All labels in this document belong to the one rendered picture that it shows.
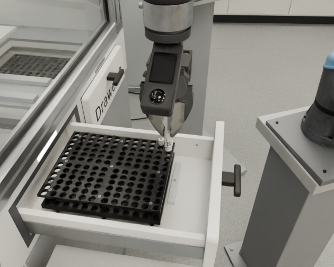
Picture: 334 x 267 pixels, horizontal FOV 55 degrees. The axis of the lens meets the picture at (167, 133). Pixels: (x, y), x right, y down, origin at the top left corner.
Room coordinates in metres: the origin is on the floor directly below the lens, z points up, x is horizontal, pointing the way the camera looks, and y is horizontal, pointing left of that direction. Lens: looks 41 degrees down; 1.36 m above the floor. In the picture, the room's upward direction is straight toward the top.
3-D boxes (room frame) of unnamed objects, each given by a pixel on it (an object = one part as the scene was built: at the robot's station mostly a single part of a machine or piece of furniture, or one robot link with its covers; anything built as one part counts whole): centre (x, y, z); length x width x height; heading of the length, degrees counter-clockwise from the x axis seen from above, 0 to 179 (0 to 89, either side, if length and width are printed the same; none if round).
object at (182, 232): (0.43, 0.12, 0.86); 0.40 x 0.26 x 0.06; 81
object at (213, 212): (0.40, -0.09, 0.87); 0.29 x 0.02 x 0.11; 171
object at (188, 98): (0.46, -0.02, 1.04); 0.05 x 0.02 x 0.09; 80
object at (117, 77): (0.76, 0.14, 0.91); 0.07 x 0.04 x 0.01; 171
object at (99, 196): (0.43, 0.11, 0.87); 0.22 x 0.18 x 0.06; 81
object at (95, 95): (0.76, 0.17, 0.87); 0.29 x 0.02 x 0.11; 171
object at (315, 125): (0.68, -0.44, 0.83); 0.15 x 0.15 x 0.10
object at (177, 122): (0.48, -0.02, 0.99); 0.06 x 0.03 x 0.09; 170
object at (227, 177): (0.40, -0.12, 0.91); 0.07 x 0.04 x 0.01; 171
